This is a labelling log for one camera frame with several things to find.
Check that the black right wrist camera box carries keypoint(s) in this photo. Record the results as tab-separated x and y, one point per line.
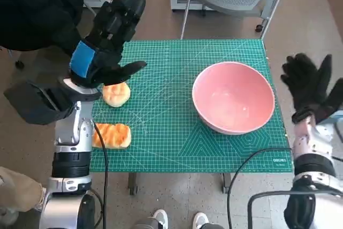
336	95

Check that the pink bowl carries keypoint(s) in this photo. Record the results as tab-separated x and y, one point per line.
233	97

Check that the round toy bread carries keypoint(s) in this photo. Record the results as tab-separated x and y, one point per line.
118	96

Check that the grey metal pole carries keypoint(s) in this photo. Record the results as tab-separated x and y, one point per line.
273	11
185	20

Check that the rectangular toy bread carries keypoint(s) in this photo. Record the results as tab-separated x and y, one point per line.
115	135

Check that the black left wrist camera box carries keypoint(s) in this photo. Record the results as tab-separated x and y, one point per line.
32	103

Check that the person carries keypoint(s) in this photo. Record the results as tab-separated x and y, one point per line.
34	6

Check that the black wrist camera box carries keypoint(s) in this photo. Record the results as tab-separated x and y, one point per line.
336	95
32	103

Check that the white shoe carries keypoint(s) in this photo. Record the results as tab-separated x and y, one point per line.
160	218
200	221

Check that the black table leg caster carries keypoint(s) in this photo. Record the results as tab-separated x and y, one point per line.
133	183
226	183

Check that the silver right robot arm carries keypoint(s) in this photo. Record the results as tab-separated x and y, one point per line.
308	143

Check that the green cutting mat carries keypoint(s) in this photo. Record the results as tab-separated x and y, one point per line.
166	78

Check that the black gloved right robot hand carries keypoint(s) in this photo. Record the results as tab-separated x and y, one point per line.
308	87

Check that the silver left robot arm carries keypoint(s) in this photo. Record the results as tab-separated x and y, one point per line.
72	132

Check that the black chair caster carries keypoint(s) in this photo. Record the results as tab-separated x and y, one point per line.
19	64

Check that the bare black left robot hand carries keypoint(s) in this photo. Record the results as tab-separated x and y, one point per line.
103	60

